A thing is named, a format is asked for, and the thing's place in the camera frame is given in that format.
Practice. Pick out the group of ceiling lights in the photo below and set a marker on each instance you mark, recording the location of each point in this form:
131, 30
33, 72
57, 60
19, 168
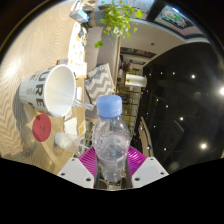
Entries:
203, 145

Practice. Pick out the person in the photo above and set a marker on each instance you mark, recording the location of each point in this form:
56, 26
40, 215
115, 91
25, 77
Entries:
126, 66

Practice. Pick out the grey white chevron pillow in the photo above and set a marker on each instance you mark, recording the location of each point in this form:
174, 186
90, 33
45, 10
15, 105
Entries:
100, 83

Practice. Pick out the flat round red coaster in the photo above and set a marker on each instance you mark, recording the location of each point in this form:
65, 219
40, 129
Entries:
41, 128

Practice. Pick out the grey curved sofa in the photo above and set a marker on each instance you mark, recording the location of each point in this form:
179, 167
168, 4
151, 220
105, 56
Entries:
111, 50

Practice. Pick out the light blue tissue box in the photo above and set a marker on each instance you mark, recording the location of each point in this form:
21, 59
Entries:
79, 15

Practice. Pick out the yellow table card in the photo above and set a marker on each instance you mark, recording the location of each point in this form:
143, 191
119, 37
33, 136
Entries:
81, 126

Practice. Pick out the clear blue-capped water bottle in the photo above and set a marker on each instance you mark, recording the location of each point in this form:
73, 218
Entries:
110, 140

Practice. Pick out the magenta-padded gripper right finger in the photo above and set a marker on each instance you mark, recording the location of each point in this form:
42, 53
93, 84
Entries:
136, 158

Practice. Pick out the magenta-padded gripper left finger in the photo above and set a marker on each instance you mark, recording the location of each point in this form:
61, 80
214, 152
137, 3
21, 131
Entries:
87, 159

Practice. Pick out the green potted plant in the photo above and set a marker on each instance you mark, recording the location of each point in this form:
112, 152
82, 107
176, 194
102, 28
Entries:
116, 20

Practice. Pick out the white printed mug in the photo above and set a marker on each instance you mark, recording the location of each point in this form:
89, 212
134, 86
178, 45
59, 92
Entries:
36, 93

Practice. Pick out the clear plastic cup with straw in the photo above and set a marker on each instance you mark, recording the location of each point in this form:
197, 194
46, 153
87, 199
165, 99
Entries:
68, 142

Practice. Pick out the colourful window poster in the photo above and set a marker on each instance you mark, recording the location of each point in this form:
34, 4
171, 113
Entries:
178, 18

